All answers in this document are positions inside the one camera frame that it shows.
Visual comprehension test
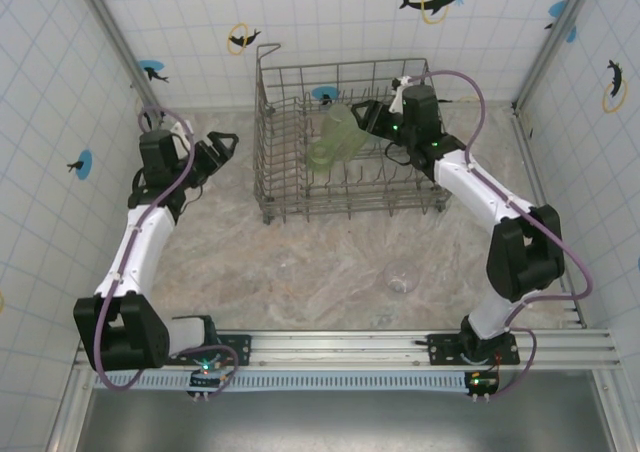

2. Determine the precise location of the tall green plastic cup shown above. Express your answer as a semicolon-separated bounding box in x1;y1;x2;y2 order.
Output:
306;121;374;172

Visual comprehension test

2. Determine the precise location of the clear plastic cup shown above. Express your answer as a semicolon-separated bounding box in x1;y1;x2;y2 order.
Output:
383;259;420;296

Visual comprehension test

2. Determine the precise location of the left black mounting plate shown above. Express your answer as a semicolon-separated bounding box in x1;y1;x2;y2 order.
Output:
163;332;253;368

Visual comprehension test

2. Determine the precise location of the black mounting plate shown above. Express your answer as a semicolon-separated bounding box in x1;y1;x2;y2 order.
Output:
414;332;521;368
163;332;253;368

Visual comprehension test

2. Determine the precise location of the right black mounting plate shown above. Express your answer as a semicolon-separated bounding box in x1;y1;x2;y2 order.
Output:
414;332;521;368

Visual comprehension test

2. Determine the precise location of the grey metal panel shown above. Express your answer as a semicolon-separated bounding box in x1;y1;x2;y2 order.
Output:
49;369;621;452

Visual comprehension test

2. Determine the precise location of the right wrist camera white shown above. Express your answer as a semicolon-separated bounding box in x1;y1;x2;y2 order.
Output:
389;74;416;116

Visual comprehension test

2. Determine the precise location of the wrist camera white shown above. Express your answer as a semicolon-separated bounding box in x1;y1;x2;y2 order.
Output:
389;74;416;116
169;118;195;156

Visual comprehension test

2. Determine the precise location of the aluminium frame rail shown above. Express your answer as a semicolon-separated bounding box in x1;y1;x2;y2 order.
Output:
102;114;164;331
510;105;587;329
160;100;517;116

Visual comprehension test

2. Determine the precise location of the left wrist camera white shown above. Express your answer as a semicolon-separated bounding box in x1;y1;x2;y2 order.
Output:
169;118;195;156

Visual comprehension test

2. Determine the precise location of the grey wire dish rack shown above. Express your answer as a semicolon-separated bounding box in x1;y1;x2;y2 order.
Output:
253;43;450;226

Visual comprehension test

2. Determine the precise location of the aluminium frame post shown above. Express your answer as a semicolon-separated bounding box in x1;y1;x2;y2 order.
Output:
513;0;601;111
73;0;165;123

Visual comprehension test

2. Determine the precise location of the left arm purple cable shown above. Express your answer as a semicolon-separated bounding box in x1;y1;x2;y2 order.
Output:
94;104;239;398

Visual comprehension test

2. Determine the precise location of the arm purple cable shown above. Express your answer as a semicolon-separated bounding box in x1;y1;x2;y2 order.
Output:
94;104;239;398
410;69;596;401

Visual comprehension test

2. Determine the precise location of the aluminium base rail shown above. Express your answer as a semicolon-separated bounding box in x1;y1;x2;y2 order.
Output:
73;328;622;372

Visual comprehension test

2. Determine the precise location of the slotted white cable duct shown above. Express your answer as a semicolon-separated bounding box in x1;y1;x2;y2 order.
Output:
91;370;501;392

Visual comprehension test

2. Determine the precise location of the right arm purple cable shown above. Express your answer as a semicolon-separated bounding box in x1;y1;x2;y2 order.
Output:
410;69;596;401

